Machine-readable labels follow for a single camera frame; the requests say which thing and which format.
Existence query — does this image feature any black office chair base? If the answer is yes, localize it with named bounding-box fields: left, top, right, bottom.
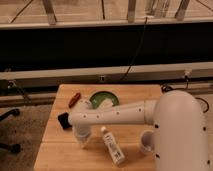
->
left=0, top=108, right=22, bottom=155

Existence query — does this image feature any white paper cup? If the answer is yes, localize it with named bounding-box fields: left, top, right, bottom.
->
left=139, top=130, right=154, bottom=155

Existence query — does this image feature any black eraser block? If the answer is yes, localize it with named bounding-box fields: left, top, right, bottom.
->
left=58, top=112, right=72, bottom=130

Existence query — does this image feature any green bowl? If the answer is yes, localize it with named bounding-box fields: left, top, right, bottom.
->
left=89, top=91, right=119, bottom=109

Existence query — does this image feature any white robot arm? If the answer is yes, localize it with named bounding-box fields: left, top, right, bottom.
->
left=68, top=90, right=210, bottom=171

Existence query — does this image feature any red chili pepper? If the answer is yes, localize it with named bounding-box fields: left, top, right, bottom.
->
left=68, top=92, right=81, bottom=108

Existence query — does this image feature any black cable on wall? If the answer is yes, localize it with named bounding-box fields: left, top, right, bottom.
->
left=119, top=16, right=149, bottom=83

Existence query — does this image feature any white plastic bottle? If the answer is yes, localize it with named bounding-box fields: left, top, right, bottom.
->
left=101, top=126, right=125, bottom=165

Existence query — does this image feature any black floor cable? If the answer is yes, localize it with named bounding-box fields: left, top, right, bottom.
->
left=161, top=84, right=211, bottom=113

